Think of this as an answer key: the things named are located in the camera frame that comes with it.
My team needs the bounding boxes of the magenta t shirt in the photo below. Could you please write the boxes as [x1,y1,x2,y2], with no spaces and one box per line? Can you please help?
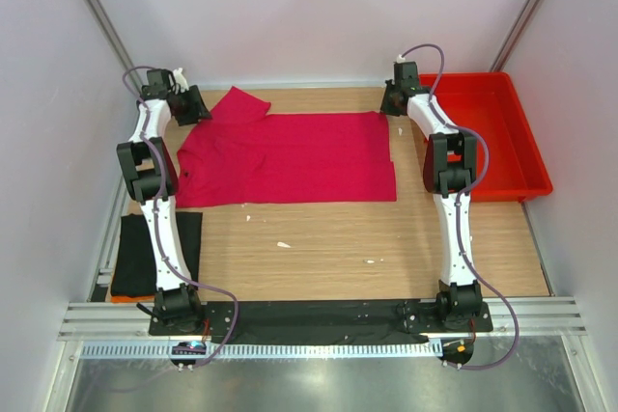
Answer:
[176,87,397,208]

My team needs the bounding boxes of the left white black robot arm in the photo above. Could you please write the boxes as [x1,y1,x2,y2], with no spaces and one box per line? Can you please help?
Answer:
[116,83,211,335]

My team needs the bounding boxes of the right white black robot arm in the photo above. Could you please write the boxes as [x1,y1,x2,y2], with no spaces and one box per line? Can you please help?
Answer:
[380,79,483,331]

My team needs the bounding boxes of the red plastic bin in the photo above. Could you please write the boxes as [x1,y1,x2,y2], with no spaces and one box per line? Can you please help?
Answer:
[435,72,553,203]

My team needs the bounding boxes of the black folded t shirt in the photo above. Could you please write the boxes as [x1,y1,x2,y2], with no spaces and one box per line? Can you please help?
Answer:
[109,211,203,297]

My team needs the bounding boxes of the orange folded t shirt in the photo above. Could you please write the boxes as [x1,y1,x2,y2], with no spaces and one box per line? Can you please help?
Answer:
[109,295,155,304]

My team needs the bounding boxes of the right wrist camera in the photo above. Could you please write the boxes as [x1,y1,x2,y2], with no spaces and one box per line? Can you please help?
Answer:
[393,56,420,89]

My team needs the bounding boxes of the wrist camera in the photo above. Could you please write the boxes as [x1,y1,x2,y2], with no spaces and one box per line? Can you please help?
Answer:
[142,68,189,98]
[393,56,420,89]

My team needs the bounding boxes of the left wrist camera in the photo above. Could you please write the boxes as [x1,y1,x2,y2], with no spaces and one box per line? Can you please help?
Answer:
[142,68,189,98]

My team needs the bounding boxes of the left aluminium corner post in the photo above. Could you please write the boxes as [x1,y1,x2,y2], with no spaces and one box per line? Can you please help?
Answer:
[84,0,135,71]

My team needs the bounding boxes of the aluminium corner post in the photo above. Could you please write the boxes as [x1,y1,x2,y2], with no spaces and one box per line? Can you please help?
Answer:
[84,0,135,71]
[489,0,544,72]

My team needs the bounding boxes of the right aluminium corner post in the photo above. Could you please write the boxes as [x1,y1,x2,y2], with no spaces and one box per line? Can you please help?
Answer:
[489,0,544,72]

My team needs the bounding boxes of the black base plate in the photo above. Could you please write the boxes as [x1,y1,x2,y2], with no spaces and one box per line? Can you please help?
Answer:
[149,299,493,346]

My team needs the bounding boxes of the slotted grey cable duct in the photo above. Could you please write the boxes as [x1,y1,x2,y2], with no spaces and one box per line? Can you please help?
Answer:
[80,340,442,361]

